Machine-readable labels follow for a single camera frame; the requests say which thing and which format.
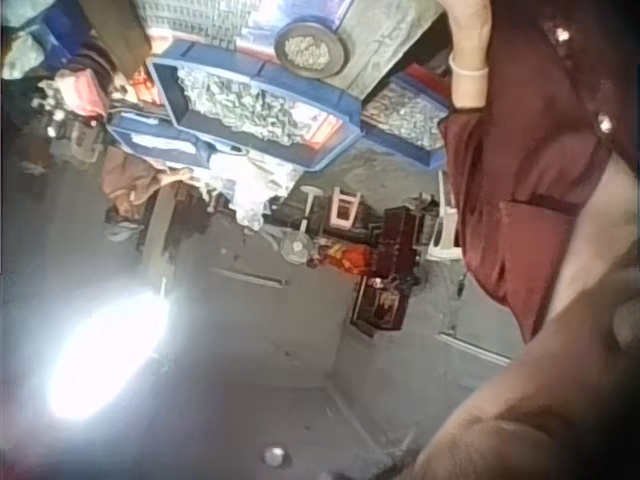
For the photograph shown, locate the red orange cloth bundle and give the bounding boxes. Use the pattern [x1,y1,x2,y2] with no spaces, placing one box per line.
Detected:
[318,243,372,277]

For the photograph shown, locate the dark wooden cabinet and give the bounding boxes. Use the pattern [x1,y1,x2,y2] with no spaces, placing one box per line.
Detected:
[349,204,427,335]

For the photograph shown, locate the white bar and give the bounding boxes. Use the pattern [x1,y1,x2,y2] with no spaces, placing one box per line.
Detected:
[206,266,290,290]

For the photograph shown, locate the white plastic bag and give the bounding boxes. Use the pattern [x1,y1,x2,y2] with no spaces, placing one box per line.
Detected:
[193,152,302,232]

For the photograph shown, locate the white plastic chair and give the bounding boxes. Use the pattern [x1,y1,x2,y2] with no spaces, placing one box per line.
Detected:
[424,168,465,262]

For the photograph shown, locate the small blue crate, metal parts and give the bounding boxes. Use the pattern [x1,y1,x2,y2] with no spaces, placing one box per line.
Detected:
[359,73,452,170]

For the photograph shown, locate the large blue crate, metal parts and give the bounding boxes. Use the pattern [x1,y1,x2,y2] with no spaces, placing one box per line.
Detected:
[146,42,365,173]

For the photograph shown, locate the round black tray, metal parts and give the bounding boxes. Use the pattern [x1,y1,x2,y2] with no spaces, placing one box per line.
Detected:
[273,19,352,80]

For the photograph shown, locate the brown cloth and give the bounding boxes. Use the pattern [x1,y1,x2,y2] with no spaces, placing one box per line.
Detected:
[101,148,195,217]

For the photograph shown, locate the blue crate with cloth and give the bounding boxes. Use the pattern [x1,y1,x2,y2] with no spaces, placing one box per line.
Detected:
[106,110,217,170]

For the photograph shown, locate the white bangle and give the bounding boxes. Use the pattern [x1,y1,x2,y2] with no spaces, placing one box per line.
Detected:
[448,52,491,81]

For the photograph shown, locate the grey mesh basket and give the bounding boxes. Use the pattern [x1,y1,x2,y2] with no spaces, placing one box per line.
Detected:
[128,0,252,52]

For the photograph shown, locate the heap of clutter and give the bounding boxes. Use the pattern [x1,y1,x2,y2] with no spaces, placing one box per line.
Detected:
[0,0,151,169]

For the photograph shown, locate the white pedestal fan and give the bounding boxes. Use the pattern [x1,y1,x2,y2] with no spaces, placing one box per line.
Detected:
[278,184,325,265]

